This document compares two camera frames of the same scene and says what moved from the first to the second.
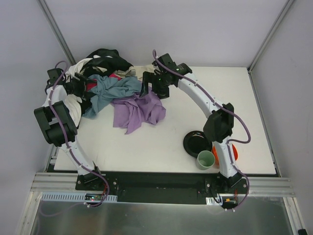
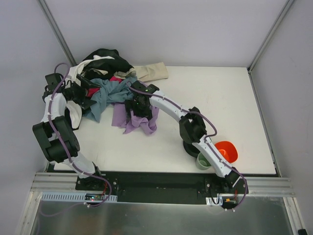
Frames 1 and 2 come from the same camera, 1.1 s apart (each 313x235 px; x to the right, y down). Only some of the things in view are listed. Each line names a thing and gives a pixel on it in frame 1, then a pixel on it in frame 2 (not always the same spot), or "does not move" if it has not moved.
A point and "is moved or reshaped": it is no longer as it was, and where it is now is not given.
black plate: (195, 141) does not move
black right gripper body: (153, 82) → (140, 112)
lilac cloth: (131, 112) is moved or reshaped
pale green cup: (205, 160) does not move
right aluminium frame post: (285, 8) does not move
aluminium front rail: (274, 186) does not move
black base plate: (164, 187) does not move
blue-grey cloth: (106, 90) is moved or reshaped
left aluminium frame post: (52, 22) does not move
